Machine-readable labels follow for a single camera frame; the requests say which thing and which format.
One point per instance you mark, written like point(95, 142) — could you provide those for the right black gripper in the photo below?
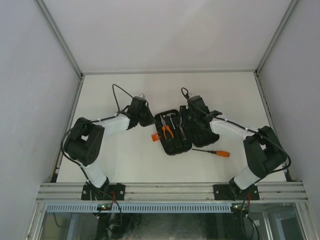
point(184, 110)

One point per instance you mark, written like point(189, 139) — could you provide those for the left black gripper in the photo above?
point(150, 120)

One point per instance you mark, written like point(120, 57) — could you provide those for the black handle claw hammer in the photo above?
point(170, 116)

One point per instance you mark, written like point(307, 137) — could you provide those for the black plastic tool case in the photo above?
point(178, 133)

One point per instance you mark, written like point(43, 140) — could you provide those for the orange handle needle-nose pliers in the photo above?
point(167, 132)

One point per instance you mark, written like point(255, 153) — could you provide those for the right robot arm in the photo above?
point(263, 151)

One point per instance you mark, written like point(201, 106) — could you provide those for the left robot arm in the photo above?
point(82, 143)

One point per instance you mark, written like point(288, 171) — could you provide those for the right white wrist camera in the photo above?
point(191, 95)

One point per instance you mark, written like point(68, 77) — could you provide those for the orange handle screwdriver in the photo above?
point(224, 154)

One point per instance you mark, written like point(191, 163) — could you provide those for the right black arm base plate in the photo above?
point(226, 192)

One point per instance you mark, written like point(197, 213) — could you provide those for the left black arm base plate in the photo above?
point(109, 192)

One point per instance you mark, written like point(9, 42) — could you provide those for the aluminium front rail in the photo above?
point(201, 192)

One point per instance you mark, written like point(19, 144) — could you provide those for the blue slotted cable duct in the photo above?
point(138, 208)

